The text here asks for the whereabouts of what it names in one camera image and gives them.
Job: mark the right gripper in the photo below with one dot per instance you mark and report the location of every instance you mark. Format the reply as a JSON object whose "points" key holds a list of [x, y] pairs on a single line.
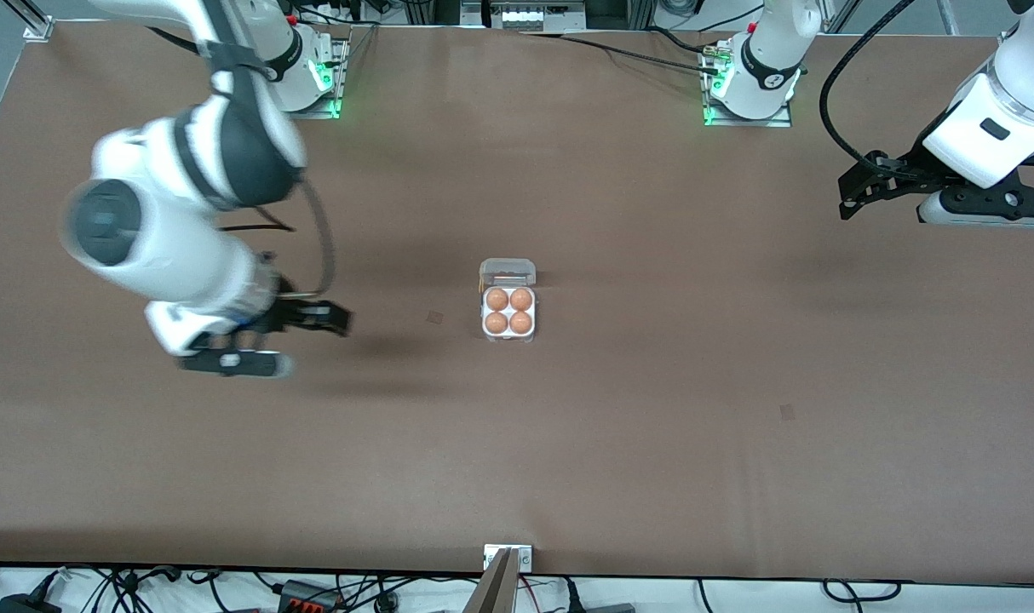
{"points": [[284, 314]]}

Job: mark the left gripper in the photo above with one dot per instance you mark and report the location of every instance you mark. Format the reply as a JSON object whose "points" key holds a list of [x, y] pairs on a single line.
{"points": [[902, 172]]}

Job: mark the brown egg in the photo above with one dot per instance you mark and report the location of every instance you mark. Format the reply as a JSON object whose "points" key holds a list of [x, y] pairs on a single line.
{"points": [[497, 299], [521, 299], [496, 323], [521, 322]]}

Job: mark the clear plastic egg carton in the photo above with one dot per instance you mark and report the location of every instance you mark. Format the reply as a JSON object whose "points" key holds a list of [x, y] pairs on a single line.
{"points": [[508, 272]]}

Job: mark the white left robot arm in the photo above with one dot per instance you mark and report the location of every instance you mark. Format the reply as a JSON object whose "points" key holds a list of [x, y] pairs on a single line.
{"points": [[768, 60]]}

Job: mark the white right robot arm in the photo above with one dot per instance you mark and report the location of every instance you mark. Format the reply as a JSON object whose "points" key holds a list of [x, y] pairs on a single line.
{"points": [[168, 255]]}

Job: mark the black orange power device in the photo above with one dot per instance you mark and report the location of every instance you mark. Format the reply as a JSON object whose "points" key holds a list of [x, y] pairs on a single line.
{"points": [[304, 596]]}

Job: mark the grey metal bar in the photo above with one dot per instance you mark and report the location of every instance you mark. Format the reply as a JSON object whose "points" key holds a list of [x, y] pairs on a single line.
{"points": [[491, 592]]}

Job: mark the white socket strip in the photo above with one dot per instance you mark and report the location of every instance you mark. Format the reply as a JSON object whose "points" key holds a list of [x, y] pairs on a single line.
{"points": [[525, 15]]}

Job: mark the black power adapter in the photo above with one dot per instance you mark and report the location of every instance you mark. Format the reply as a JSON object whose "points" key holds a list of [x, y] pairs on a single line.
{"points": [[23, 606]]}

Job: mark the black left camera bracket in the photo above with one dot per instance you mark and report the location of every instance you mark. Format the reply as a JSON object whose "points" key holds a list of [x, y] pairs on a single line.
{"points": [[981, 203]]}

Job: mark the black camera bracket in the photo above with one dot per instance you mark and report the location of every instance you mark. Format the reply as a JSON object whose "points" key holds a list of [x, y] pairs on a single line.
{"points": [[215, 364], [981, 203]]}

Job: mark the black right camera bracket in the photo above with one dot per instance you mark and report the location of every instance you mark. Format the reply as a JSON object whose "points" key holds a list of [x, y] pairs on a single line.
{"points": [[215, 364]]}

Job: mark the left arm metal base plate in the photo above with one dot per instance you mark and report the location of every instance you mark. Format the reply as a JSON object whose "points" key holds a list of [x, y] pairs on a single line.
{"points": [[777, 122]]}

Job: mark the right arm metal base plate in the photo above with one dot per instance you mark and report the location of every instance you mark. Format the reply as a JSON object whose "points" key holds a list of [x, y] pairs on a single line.
{"points": [[313, 112]]}

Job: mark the small metal edge bracket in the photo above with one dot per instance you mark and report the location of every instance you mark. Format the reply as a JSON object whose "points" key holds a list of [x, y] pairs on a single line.
{"points": [[524, 558]]}

